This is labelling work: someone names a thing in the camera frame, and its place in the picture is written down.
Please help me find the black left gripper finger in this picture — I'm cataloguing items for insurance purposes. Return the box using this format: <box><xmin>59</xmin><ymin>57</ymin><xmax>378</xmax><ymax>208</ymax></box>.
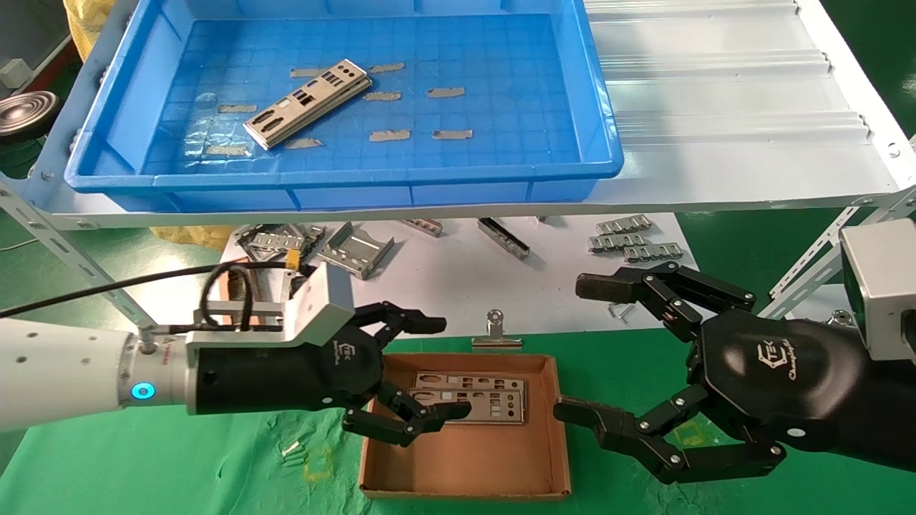
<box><xmin>342</xmin><ymin>383</ymin><xmax>473</xmax><ymax>448</ymax></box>
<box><xmin>354</xmin><ymin>300</ymin><xmax>448</xmax><ymax>351</ymax></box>

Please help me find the green table cloth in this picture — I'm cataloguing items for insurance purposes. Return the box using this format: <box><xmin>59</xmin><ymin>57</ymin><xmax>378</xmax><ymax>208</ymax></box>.
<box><xmin>0</xmin><ymin>330</ymin><xmax>916</xmax><ymax>515</ymax></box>

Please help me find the white metal shelf rack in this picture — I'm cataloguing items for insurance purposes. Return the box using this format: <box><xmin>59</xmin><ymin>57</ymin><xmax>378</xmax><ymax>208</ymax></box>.
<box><xmin>0</xmin><ymin>0</ymin><xmax>916</xmax><ymax>337</ymax></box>

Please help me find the black camera cable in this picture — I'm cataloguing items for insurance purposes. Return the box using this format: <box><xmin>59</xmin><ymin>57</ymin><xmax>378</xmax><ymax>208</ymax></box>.
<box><xmin>0</xmin><ymin>261</ymin><xmax>305</xmax><ymax>334</ymax></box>

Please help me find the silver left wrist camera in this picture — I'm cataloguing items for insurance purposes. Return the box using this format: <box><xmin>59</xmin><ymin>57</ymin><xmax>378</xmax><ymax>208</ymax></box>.
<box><xmin>186</xmin><ymin>262</ymin><xmax>356</xmax><ymax>349</ymax></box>

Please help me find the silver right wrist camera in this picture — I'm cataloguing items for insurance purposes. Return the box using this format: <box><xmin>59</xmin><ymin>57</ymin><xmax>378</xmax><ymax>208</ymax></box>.
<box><xmin>839</xmin><ymin>218</ymin><xmax>916</xmax><ymax>362</ymax></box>

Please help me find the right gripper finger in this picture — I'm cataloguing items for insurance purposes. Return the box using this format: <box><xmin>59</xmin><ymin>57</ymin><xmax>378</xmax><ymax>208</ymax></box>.
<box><xmin>575</xmin><ymin>261</ymin><xmax>757</xmax><ymax>343</ymax></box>
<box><xmin>553</xmin><ymin>385</ymin><xmax>788</xmax><ymax>486</ymax></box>

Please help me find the brown cardboard box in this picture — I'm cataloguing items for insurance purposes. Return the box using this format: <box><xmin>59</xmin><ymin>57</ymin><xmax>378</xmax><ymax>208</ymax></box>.
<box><xmin>358</xmin><ymin>352</ymin><xmax>572</xmax><ymax>499</ymax></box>

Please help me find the grey slotted metal plate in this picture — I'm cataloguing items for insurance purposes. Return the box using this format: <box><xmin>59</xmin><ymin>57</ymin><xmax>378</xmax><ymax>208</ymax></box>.
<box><xmin>235</xmin><ymin>224</ymin><xmax>328</xmax><ymax>271</ymax></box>

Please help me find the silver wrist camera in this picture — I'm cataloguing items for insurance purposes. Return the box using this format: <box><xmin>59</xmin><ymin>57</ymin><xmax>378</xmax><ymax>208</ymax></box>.
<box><xmin>186</xmin><ymin>262</ymin><xmax>356</xmax><ymax>349</ymax></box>
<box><xmin>839</xmin><ymin>218</ymin><xmax>916</xmax><ymax>362</ymax></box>

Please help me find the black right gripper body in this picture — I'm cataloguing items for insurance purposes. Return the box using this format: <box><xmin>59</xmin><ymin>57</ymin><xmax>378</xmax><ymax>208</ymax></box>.
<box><xmin>691</xmin><ymin>309</ymin><xmax>916</xmax><ymax>474</ymax></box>

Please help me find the bent grey metal bracket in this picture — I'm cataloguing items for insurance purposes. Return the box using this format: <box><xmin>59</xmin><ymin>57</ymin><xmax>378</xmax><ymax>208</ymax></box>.
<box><xmin>315</xmin><ymin>222</ymin><xmax>396</xmax><ymax>280</ymax></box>

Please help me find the dark metal strip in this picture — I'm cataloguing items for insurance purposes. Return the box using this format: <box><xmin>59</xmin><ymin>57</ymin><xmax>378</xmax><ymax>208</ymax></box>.
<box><xmin>477</xmin><ymin>217</ymin><xmax>531</xmax><ymax>260</ymax></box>

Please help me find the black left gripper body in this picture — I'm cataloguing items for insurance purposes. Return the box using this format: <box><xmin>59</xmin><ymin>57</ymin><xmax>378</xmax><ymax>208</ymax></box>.
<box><xmin>193</xmin><ymin>322</ymin><xmax>388</xmax><ymax>416</ymax></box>

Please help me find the silver perforated metal plate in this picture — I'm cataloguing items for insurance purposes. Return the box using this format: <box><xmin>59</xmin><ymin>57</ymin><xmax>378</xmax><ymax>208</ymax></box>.
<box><xmin>406</xmin><ymin>388</ymin><xmax>527</xmax><ymax>426</ymax></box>
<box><xmin>243</xmin><ymin>59</ymin><xmax>369</xmax><ymax>148</ymax></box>
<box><xmin>414</xmin><ymin>371</ymin><xmax>529</xmax><ymax>393</ymax></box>
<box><xmin>261</xmin><ymin>72</ymin><xmax>374</xmax><ymax>152</ymax></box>

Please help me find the black round speaker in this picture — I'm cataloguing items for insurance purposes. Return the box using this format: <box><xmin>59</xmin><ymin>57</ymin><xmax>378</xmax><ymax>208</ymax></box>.
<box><xmin>0</xmin><ymin>91</ymin><xmax>60</xmax><ymax>139</ymax></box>

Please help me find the blue plastic tray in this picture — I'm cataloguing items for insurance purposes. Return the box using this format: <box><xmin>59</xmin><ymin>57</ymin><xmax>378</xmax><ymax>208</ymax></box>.
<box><xmin>64</xmin><ymin>0</ymin><xmax>623</xmax><ymax>213</ymax></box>

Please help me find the small brown open box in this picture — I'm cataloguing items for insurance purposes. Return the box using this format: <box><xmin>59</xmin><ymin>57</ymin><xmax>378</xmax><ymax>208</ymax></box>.
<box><xmin>217</xmin><ymin>259</ymin><xmax>251</xmax><ymax>303</ymax></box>

